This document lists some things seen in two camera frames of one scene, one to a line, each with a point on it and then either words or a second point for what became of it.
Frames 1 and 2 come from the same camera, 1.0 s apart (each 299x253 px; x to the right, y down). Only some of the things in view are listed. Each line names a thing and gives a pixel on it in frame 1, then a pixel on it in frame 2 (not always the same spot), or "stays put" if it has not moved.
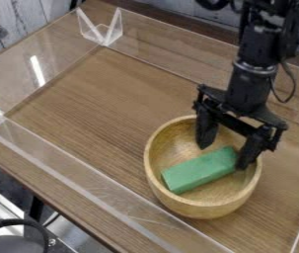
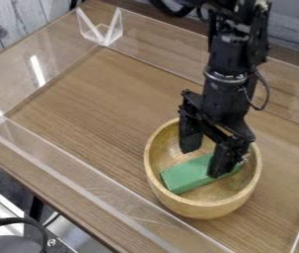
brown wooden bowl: (172, 146) stays put
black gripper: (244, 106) -> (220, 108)
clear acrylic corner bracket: (102, 34) stays put
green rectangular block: (201, 171) stays put
